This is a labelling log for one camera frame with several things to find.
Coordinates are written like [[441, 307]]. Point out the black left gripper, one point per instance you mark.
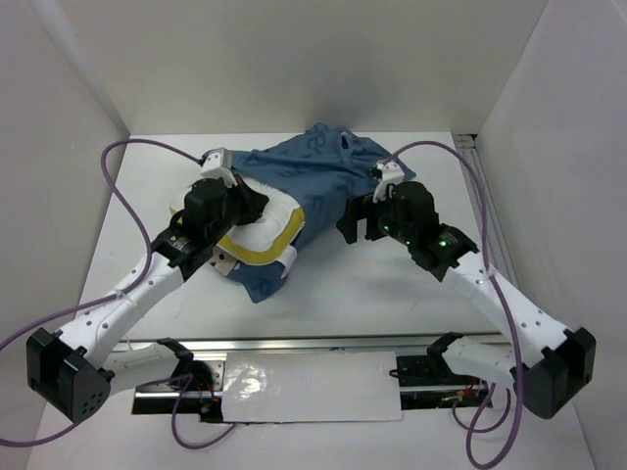
[[253, 202]]

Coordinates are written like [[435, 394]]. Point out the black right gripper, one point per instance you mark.
[[361, 208]]

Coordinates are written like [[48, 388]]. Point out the white pillow yellow trim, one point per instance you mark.
[[265, 241]]

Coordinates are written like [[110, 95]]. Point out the blue cartoon print pillowcase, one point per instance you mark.
[[321, 169]]

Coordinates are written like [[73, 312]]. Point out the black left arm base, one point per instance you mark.
[[201, 399]]

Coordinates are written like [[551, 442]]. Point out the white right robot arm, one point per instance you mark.
[[548, 364]]

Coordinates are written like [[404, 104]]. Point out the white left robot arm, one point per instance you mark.
[[73, 369]]

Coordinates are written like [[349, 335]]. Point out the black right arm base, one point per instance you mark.
[[426, 384]]

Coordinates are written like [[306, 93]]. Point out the white cover plate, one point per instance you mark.
[[310, 387]]

